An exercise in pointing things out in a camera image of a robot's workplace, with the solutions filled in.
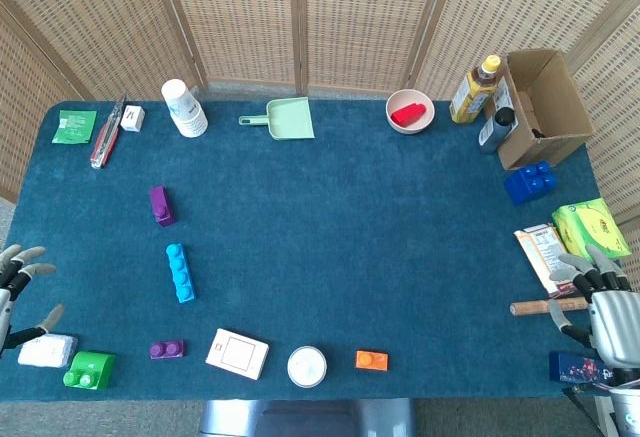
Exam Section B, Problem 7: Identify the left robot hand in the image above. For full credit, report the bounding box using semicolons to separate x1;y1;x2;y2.
0;244;66;357

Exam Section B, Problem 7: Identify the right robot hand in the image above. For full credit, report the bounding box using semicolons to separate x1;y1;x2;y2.
547;244;640;387

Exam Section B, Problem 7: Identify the purple toy block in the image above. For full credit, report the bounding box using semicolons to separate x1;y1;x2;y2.
148;185;177;228

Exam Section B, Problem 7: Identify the light blue toy block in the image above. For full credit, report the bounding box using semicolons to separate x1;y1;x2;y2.
165;243;197;304

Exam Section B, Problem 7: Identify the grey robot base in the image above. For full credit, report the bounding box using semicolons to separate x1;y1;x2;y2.
199;398;416;437

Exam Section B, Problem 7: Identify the green toy block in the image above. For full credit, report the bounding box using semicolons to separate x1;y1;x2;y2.
62;350;117;391

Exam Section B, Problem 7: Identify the small purple block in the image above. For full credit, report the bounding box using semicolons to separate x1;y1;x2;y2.
149;339;186;361

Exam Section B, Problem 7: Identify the dark blue toy block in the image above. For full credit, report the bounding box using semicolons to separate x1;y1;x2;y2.
503;160;559;207

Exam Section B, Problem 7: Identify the stack of paper cups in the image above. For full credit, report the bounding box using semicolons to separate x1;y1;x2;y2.
160;78;209;139

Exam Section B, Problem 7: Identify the orange toy block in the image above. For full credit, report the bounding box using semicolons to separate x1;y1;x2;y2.
355;349;390;372

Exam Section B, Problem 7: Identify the red object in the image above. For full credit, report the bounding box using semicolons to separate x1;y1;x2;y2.
390;103;429;127

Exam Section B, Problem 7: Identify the dark blue printed box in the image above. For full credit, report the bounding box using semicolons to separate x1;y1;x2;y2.
548;350;617;389

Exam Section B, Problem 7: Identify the white tissue pack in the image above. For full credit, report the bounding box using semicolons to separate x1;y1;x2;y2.
17;333;79;369

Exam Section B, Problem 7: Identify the wooden stick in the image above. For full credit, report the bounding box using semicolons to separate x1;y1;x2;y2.
509;296;594;317

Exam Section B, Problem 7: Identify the orange and white carton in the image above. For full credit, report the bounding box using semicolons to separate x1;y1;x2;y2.
513;224;586;300

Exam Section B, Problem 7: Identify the yellow-green tissue pack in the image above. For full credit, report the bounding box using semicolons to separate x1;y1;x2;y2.
551;197;633;269

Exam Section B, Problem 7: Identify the green sachet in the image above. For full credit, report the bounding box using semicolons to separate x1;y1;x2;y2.
51;109;98;145

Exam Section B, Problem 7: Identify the red utility knife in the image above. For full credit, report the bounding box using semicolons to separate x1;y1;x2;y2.
89;94;128;170

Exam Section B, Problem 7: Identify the small white box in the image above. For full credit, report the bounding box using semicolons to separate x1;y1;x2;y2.
119;104;147;133

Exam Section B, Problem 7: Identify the open cardboard box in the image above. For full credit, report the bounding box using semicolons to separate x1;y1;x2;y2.
492;48;595;172

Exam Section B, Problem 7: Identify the dark grey bottle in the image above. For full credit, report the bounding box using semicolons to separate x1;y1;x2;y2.
477;106;516;155

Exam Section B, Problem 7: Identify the yellow tea bottle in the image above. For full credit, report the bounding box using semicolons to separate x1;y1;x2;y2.
448;54;502;125

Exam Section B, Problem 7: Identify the pink bowl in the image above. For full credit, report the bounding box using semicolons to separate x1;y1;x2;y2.
385;88;436;136

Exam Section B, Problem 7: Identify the blue table cloth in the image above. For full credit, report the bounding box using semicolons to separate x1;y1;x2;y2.
0;100;640;402

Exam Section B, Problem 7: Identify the white lidded plastic jar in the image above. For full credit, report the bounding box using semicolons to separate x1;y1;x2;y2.
286;345;329;389

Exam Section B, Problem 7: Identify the mint green dustpan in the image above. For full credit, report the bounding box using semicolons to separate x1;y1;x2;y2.
237;97;316;142

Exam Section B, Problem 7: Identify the wicker folding screen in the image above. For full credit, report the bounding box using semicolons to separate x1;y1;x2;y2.
0;0;640;308

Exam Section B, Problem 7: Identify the white box with red frame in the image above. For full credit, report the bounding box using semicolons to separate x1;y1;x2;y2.
204;327;270;382

